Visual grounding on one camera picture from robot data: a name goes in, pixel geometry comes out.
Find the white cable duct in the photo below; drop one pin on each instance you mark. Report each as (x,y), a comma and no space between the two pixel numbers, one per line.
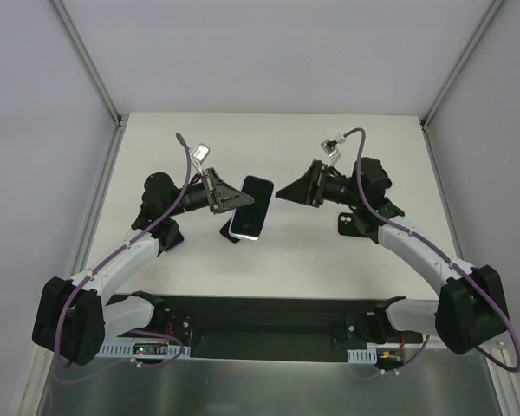
(150,350)
(366,356)

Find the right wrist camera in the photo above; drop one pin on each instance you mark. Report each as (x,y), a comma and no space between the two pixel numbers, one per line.
(331,148)

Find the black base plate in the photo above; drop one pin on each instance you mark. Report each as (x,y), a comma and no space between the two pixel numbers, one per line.
(265,329)

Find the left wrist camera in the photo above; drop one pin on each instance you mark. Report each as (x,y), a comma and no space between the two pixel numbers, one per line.
(200,153)

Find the left aluminium frame post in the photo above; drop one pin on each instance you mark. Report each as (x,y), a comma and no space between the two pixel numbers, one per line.
(86,61)

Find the right aluminium frame post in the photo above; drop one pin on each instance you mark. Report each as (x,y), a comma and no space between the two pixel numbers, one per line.
(467,52)

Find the left white cable duct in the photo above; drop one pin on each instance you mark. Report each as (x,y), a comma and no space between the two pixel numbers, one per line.
(150,350)

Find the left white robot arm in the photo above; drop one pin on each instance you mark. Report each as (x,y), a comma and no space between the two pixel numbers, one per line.
(75,315)

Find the black cased phone with ring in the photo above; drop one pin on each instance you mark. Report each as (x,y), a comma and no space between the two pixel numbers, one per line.
(225,232)

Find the black phone case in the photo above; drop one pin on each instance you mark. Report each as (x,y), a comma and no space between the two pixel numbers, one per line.
(351,225)

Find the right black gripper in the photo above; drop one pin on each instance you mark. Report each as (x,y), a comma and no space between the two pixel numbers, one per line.
(315,184)

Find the aluminium frame post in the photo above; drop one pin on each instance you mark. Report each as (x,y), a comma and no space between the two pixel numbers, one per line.
(86,61)
(467,52)

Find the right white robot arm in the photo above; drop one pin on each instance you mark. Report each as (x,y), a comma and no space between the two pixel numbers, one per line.
(470,308)

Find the lilac cased phone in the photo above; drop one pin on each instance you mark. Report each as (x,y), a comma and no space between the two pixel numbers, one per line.
(247,222)

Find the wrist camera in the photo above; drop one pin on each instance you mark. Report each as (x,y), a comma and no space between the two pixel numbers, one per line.
(331,148)
(200,153)

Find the right white cable duct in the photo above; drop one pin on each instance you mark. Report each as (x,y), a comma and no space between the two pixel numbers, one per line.
(366,356)

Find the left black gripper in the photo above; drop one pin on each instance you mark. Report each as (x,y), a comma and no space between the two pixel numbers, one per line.
(214,191)

